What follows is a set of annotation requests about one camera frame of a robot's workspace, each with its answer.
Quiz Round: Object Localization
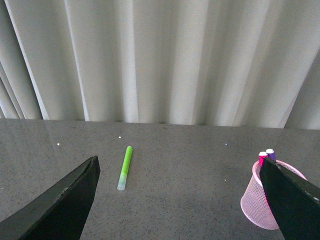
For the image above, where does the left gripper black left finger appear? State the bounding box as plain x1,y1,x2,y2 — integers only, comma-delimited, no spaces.
0,156,101,240

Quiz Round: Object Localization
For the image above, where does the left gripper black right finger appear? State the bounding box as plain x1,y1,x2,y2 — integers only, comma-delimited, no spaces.
259,157,320,240

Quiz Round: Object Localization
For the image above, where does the purple highlighter pen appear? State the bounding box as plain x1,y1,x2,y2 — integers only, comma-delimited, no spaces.
265,148,277,161

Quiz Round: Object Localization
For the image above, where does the pink highlighter pen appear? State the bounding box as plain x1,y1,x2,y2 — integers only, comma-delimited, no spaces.
258,151,268,167

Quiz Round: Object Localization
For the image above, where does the pink mesh cup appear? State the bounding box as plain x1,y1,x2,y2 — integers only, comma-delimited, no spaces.
240,159,308,230

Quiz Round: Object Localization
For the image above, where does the green highlighter pen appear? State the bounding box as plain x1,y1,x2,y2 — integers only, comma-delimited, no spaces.
117,146,133,191

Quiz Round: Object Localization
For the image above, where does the white curtain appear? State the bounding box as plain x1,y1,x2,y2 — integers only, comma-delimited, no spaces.
0,0,320,130

